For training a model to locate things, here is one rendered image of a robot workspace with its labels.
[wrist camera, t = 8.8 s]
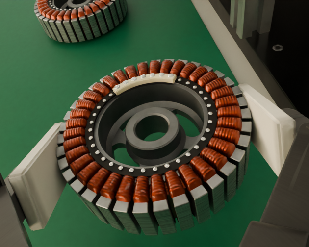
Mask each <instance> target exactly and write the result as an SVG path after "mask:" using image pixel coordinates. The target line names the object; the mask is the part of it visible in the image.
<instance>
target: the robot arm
mask: <svg viewBox="0 0 309 247"><path fill-rule="evenodd" d="M238 87H239V89H240V90H241V91H242V96H244V97H245V100H246V102H247V104H248V108H249V109H250V111H251V117H252V118H251V122H252V131H251V141H252V143H253V144H254V145H255V147H256V148H257V149H258V151H259V152H260V154H261V155H262V156H263V158H264V159H265V160H266V162H267V163H268V164H269V166H270V167H271V168H272V170H273V171H274V172H275V174H276V175H277V177H278V179H277V181H276V183H275V186H274V188H273V191H272V193H271V195H270V198H269V200H268V203H267V205H266V207H265V209H264V212H263V214H262V216H261V219H260V221H259V222H258V221H251V222H250V223H249V225H248V227H247V229H246V231H245V234H244V236H243V238H242V240H241V242H240V245H239V247H309V119H308V118H307V117H305V116H304V115H302V114H301V113H299V112H298V111H297V110H294V109H290V108H285V109H280V108H278V107H277V106H276V105H275V104H273V103H272V102H271V101H269V100H268V99H267V98H265V97H264V96H263V95H261V94H260V93H259V92H258V91H256V90H255V89H254V88H252V87H251V86H250V85H248V84H247V83H244V84H239V85H238ZM61 123H62V122H60V123H55V124H54V125H53V126H52V128H51V129H50V130H49V131H48V132H47V133H46V135H45V136H44V137H43V138H42V139H41V140H40V141H39V142H38V144H37V145H36V146H35V147H34V148H33V149H32V150H31V152H30V153H29V154H28V155H27V156H26V157H25V158H24V159H23V161H22V162H21V163H20V164H19V165H18V166H17V167H15V169H14V170H13V171H12V172H11V173H10V174H9V175H8V176H7V178H6V179H5V180H4V179H3V177H2V175H1V173H0V247H33V246H32V244H31V241H30V239H29V236H28V234H27V231H26V228H25V226H24V224H23V221H24V220H25V219H26V221H27V224H28V226H29V228H30V229H31V230H33V231H35V230H39V229H44V228H45V226H46V224H47V222H48V220H49V218H50V216H51V214H52V212H53V210H54V208H55V206H56V204H57V202H58V200H59V198H60V196H61V194H62V192H63V190H64V188H65V186H66V184H67V181H66V180H65V178H64V177H63V175H62V171H61V170H60V168H59V165H58V160H59V159H58V158H57V157H56V148H57V147H59V146H58V145H57V137H58V135H59V134H60V132H59V128H60V126H61Z"/></svg>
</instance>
